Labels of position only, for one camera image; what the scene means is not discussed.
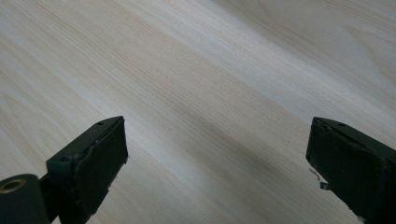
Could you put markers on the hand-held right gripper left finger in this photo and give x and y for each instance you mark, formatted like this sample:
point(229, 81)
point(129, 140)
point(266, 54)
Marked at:
point(90, 169)

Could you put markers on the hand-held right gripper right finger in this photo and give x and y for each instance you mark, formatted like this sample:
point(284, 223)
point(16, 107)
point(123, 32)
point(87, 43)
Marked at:
point(351, 168)

